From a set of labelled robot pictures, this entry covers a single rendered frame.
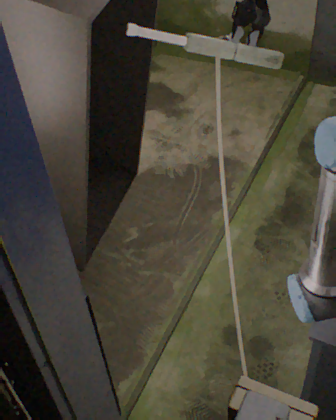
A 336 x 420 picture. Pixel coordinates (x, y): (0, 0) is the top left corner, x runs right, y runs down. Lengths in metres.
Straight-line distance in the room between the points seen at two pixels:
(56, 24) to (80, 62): 0.11
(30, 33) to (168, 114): 2.19
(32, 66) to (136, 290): 1.44
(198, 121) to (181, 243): 0.98
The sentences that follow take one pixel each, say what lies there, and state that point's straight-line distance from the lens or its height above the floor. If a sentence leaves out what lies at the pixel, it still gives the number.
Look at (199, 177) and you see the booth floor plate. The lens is 3.30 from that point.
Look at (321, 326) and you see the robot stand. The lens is 2.04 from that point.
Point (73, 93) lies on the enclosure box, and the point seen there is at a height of 1.39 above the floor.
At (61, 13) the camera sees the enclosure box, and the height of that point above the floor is 1.64.
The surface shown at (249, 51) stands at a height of 1.39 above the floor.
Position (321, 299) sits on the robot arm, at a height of 0.90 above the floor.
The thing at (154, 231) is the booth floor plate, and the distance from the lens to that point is 3.05.
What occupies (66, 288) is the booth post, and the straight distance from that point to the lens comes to 1.22.
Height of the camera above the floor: 2.37
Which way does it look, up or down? 46 degrees down
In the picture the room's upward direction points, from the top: 6 degrees counter-clockwise
